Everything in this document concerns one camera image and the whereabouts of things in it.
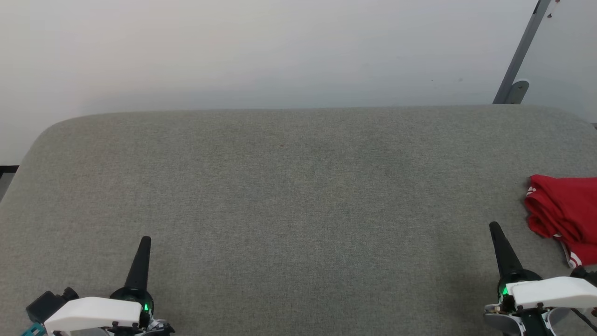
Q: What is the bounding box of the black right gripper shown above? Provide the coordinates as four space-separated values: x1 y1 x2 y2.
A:
488 221 544 309

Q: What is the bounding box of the grey fabric sofa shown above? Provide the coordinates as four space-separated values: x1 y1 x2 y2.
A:
0 105 597 336

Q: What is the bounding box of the grey metal pole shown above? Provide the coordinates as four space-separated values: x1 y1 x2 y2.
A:
493 0 554 105

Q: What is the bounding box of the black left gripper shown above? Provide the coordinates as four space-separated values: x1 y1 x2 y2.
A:
110 236 155 328

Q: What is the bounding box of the red shirt with white trim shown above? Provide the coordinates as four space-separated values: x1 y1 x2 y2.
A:
524 175 597 269

